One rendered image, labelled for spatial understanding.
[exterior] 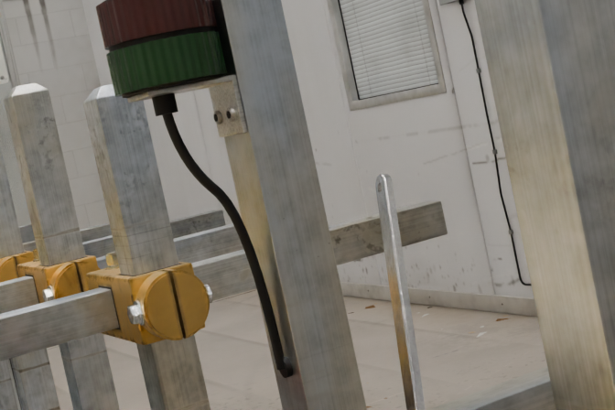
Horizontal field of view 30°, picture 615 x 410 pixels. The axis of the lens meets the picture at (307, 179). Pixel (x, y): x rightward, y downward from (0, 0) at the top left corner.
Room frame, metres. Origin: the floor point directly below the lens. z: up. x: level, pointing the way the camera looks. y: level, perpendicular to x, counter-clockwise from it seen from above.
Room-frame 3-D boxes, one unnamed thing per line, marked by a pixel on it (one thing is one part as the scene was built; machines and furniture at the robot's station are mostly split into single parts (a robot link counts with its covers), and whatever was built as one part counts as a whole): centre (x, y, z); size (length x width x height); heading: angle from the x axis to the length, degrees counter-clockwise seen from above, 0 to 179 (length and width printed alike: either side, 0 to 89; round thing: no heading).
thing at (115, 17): (0.61, 0.06, 1.13); 0.06 x 0.06 x 0.02
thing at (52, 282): (1.10, 0.25, 0.95); 0.14 x 0.06 x 0.05; 27
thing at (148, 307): (0.87, 0.14, 0.95); 0.14 x 0.06 x 0.05; 27
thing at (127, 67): (0.61, 0.06, 1.10); 0.06 x 0.06 x 0.02
